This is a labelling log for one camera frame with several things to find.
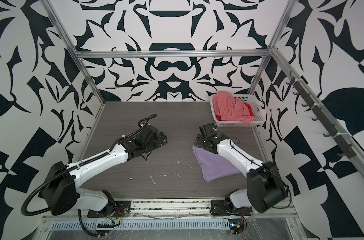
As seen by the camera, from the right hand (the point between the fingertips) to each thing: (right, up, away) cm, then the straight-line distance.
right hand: (202, 142), depth 88 cm
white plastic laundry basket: (+41, +23, +22) cm, 52 cm away
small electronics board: (+14, -36, -17) cm, 42 cm away
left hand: (-22, +3, -6) cm, 23 cm away
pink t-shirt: (+22, +21, +18) cm, 35 cm away
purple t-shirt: (+6, -13, -3) cm, 14 cm away
